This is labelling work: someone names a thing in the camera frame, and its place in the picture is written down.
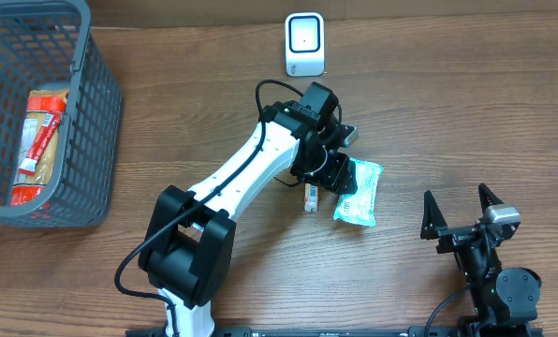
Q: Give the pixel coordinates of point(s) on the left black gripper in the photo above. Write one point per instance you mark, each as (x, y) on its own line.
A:
(337, 174)

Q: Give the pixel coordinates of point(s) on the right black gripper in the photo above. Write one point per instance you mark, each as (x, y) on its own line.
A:
(433, 220)

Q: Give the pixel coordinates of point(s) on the small orange white box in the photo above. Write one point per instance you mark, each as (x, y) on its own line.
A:
(310, 198)

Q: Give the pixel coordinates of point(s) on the teal snack packet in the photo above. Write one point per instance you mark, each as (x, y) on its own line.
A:
(358, 208)

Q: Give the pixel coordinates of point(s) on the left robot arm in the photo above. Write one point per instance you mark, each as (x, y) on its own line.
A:
(191, 233)

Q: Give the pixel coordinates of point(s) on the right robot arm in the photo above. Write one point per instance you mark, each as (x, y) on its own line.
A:
(505, 300)

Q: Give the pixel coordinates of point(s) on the white barcode scanner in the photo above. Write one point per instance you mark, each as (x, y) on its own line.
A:
(304, 44)

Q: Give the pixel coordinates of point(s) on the red white stick packet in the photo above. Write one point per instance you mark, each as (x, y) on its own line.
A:
(43, 137)

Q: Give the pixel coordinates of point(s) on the orange noodle packet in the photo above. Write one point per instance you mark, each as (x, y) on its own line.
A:
(44, 112)

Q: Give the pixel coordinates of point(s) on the grey plastic mesh basket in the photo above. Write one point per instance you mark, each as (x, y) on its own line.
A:
(48, 45)

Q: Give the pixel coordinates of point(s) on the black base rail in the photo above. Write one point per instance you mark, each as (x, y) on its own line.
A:
(413, 331)

